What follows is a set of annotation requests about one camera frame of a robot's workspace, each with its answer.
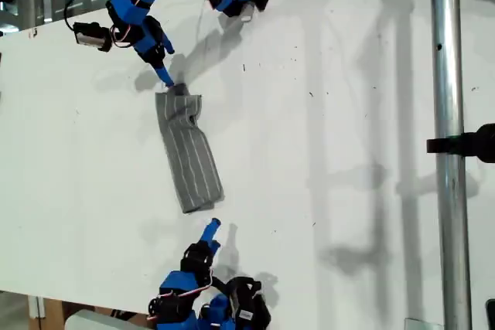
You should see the grey striped towel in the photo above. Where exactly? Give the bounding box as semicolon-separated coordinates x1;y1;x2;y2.
154;82;226;215

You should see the white plastic bin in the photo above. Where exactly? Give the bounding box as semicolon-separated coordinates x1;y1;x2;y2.
63;308;155;330

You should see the black clamp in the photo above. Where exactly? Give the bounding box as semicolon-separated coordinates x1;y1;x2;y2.
426;123;495;164

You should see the black camera box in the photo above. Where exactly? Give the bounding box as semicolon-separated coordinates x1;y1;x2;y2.
72;20;114;53

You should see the black camera cable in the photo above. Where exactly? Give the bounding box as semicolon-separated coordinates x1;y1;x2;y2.
63;0;131;33

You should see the steel post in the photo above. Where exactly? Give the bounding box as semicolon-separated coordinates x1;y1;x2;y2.
428;0;473;330

